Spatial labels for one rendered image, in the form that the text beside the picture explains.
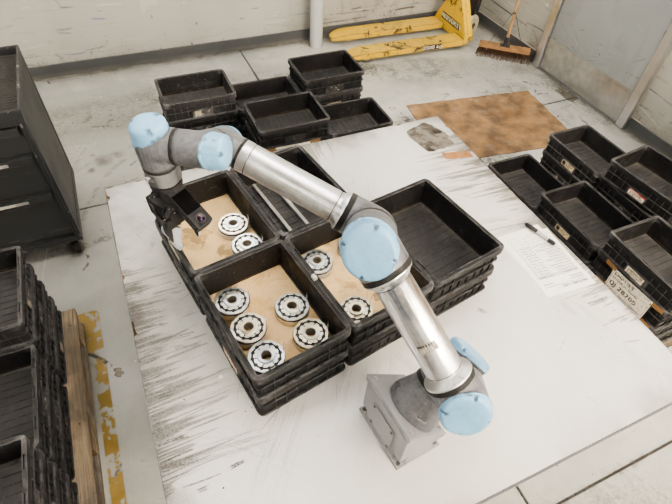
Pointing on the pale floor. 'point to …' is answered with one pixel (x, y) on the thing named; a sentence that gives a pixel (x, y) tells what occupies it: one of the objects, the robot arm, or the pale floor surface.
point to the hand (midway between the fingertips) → (190, 241)
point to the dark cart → (32, 166)
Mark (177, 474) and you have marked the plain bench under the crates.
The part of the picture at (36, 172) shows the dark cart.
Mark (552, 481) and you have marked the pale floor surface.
